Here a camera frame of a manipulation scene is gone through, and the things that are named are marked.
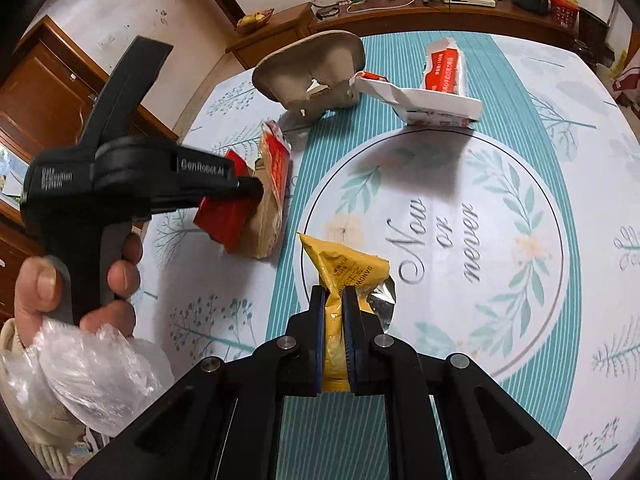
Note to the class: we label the red basket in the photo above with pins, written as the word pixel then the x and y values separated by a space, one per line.
pixel 564 13

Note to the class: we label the wooden tv cabinet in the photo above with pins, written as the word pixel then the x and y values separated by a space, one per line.
pixel 299 22

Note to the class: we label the fruit bowl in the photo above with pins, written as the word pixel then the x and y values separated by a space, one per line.
pixel 251 22

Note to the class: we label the red brown torn box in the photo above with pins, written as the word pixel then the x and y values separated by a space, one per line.
pixel 251 226

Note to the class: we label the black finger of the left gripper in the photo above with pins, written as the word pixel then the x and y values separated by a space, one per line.
pixel 242 191

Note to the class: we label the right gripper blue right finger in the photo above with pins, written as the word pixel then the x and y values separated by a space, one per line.
pixel 354 337

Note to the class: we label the printed tablecloth with teal stripe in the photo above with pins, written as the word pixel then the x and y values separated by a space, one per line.
pixel 516 243

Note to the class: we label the red white torn box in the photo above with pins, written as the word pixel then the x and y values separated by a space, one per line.
pixel 439 101

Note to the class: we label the clear plastic bag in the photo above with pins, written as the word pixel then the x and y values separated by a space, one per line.
pixel 105 380

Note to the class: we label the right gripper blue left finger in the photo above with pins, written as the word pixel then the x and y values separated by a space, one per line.
pixel 316 330

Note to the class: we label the person left hand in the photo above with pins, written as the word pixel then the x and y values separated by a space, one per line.
pixel 38 291

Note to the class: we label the brown wooden door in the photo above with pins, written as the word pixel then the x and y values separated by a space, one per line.
pixel 45 103

